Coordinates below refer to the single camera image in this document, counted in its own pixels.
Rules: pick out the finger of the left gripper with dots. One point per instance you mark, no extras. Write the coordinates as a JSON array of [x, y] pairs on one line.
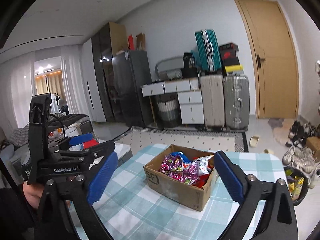
[[105, 148], [80, 139]]

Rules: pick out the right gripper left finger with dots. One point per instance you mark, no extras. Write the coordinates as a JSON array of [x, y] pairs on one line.
[[83, 191]]

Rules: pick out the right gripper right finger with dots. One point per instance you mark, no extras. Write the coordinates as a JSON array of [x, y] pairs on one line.
[[278, 218]]

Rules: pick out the purple candy bag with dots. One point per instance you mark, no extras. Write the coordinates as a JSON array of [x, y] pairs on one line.
[[176, 169]]

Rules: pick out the blue Oreo cookie packet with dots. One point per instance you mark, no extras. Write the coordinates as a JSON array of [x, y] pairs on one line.
[[182, 156]]

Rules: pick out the person left hand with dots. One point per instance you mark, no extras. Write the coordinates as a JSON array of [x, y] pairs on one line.
[[33, 193]]

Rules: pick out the red paper box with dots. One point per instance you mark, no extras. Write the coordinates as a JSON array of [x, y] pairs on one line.
[[90, 143]]

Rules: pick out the white side cabinet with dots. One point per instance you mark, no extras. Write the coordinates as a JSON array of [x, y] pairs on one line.
[[123, 152]]

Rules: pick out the black trash bin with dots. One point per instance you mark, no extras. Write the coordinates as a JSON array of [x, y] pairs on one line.
[[298, 184]]

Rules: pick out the teal checked tablecloth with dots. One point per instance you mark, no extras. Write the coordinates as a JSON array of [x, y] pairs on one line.
[[129, 209]]

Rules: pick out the woven laundry basket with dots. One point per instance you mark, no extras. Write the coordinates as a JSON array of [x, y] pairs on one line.
[[168, 110]]

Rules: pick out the black refrigerator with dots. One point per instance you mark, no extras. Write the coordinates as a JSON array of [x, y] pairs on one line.
[[131, 72]]

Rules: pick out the brown SF cardboard box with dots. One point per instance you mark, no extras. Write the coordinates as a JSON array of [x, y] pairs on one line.
[[187, 195]]

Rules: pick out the small cardboard box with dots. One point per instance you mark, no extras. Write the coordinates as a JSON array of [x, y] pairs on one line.
[[314, 144]]

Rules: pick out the red white snack packet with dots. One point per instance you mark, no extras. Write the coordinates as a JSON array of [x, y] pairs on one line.
[[205, 164]]

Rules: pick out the white drawer desk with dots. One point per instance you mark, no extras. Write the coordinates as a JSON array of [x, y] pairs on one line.
[[189, 97]]

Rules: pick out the beige suitcase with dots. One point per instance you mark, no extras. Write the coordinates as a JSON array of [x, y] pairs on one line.
[[213, 101]]

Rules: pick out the silver suitcase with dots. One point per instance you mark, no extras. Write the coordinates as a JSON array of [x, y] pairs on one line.
[[237, 102]]

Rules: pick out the wooden door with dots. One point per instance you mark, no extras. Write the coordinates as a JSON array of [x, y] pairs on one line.
[[274, 59]]

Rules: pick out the teal suitcase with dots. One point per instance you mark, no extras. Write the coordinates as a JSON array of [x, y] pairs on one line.
[[208, 50]]

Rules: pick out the stacked shoe boxes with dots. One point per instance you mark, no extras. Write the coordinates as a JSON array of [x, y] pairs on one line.
[[229, 57]]

